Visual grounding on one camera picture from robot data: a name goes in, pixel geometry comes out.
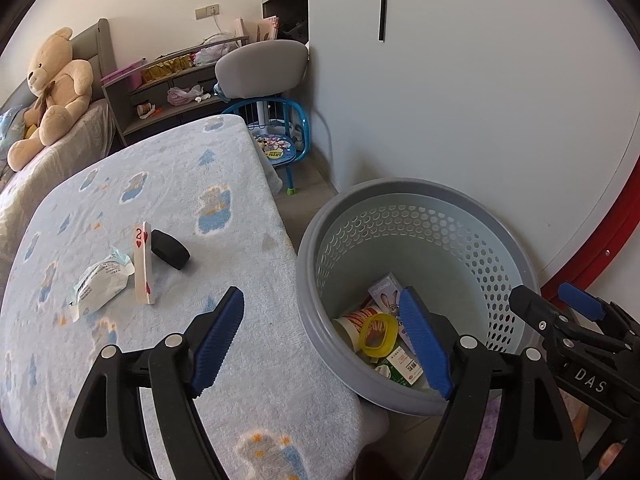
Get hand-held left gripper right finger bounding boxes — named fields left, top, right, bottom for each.
left=398, top=286, right=586, bottom=480

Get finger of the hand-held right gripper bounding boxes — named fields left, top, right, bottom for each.
left=556, top=281, right=640, bottom=346
left=509, top=285, right=581, bottom=346

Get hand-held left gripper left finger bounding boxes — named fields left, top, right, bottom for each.
left=55, top=286, right=246, bottom=480

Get green and white milk carton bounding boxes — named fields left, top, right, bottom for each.
left=385, top=342, right=426, bottom=386

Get yellow plastic ring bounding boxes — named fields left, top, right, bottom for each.
left=359, top=313, right=399, bottom=356

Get purple cartoon rabbit box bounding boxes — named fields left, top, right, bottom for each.
left=367, top=272, right=403, bottom=318

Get red and white paper cup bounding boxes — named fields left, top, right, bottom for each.
left=332, top=302, right=381, bottom=353

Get grey perforated plastic basket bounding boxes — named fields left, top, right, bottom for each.
left=295, top=177, right=543, bottom=417

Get red curved bar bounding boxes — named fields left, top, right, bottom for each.
left=540, top=160, right=640, bottom=301

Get purple fluffy rug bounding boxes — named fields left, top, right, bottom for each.
left=470, top=395, right=503, bottom=480

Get playing card box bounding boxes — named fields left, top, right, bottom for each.
left=132, top=220, right=157, bottom=306

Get black oval case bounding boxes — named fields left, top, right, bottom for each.
left=150, top=229, right=192, bottom=270

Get white plastic packet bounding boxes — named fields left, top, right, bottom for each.
left=70, top=247, right=136, bottom=322

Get blue child chair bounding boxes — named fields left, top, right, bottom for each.
left=221, top=97, right=311, bottom=196

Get white wardrobe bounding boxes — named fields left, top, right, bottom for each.
left=260, top=0, right=640, bottom=286

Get grey shelf unit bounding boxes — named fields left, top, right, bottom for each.
left=101, top=35, right=251, bottom=147

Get pink plastic bag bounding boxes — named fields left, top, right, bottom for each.
left=166, top=85, right=203, bottom=106

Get bed with patterned cover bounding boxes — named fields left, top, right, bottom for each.
left=0, top=97, right=116, bottom=261

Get grey chair backrest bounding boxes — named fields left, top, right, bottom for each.
left=215, top=40, right=309, bottom=98

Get golden foil packets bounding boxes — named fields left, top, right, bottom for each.
left=141, top=55, right=193, bottom=83

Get pink plastic box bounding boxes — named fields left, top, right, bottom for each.
left=100, top=58, right=148, bottom=92

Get white plastic bag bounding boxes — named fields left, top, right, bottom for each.
left=194, top=42, right=236, bottom=67

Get large beige teddy bear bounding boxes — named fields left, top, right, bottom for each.
left=6, top=27, right=95, bottom=171

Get blue printed pillow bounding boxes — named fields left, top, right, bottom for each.
left=0, top=105, right=26, bottom=148

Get pink gift bag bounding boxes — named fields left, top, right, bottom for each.
left=255, top=15, right=279, bottom=41

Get grey bed headboard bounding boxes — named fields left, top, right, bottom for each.
left=0, top=18, right=117, bottom=126

